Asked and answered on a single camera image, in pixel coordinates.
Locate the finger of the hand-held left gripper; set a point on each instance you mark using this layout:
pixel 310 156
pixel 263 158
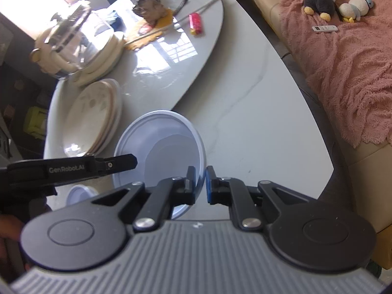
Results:
pixel 119 163

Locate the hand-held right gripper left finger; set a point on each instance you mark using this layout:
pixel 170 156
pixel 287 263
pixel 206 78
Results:
pixel 188 187

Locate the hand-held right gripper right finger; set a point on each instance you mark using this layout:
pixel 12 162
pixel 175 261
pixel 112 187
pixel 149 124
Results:
pixel 209 187

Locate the small white bowl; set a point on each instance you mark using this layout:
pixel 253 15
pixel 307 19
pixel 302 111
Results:
pixel 79 193

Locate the large white plastic bowl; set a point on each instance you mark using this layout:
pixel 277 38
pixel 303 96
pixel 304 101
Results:
pixel 159 141

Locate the white leaf-patterned plate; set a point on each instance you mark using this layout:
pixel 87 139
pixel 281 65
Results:
pixel 120 107
pixel 88 113
pixel 115 107

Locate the person's left hand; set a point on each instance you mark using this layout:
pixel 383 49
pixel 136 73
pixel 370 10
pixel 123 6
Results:
pixel 9 229

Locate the stack of cream dishes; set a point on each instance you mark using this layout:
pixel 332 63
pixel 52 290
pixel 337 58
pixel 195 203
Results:
pixel 104 58

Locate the grey glass turntable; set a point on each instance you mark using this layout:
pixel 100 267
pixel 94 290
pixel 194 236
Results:
pixel 171 62

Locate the glass kettle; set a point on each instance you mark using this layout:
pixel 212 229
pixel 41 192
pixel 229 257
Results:
pixel 73 36

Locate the yellow mat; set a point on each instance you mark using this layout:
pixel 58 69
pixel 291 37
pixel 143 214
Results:
pixel 160 21

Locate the beige sofa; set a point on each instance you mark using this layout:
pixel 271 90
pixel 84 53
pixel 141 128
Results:
pixel 367 185

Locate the red lighter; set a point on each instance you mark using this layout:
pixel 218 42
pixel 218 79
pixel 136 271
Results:
pixel 196 22

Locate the brown ornament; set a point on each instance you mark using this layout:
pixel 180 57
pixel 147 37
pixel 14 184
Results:
pixel 150 4

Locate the pink blanket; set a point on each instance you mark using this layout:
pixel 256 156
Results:
pixel 352 76

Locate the white remote control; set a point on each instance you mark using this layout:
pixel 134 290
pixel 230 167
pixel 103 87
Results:
pixel 324 28

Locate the dark penguin plush toy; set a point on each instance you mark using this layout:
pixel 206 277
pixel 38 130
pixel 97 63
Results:
pixel 320 1

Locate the white plush toy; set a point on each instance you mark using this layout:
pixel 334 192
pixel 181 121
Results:
pixel 352 9

